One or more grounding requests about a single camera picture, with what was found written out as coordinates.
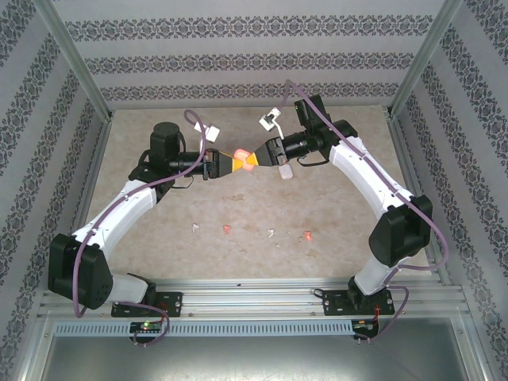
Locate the pink earbud charging case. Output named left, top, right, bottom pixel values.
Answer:
left=233, top=148, right=256, bottom=174

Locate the small circuit board green light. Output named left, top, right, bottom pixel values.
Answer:
left=129, top=321, right=164, bottom=333

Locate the grey metal panel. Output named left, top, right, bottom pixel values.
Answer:
left=23, top=333, right=489, bottom=381

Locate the thin black left gripper wire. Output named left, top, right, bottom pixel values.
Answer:
left=160, top=175, right=194, bottom=196

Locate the aluminium side floor rail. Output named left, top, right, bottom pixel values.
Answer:
left=387, top=114, right=454, bottom=287
left=53, top=117, right=116, bottom=289

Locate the aluminium mounting rail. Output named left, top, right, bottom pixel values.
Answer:
left=37, top=277, right=468, bottom=321

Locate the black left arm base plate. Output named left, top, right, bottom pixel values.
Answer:
left=110, top=292, right=183, bottom=318

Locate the aluminium frame post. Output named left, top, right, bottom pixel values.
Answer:
left=385, top=0, right=464, bottom=120
left=33, top=0, right=115, bottom=122

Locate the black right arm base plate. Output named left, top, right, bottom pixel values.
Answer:
left=323, top=289, right=396, bottom=317

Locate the slotted grey cable duct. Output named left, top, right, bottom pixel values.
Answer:
left=53, top=320, right=354, bottom=337

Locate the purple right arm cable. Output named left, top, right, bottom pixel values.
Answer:
left=277, top=79, right=452, bottom=346

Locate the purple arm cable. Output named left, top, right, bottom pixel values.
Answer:
left=277, top=79, right=452, bottom=346
left=73, top=110, right=210, bottom=348

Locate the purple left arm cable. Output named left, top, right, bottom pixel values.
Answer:
left=73, top=110, right=210, bottom=348

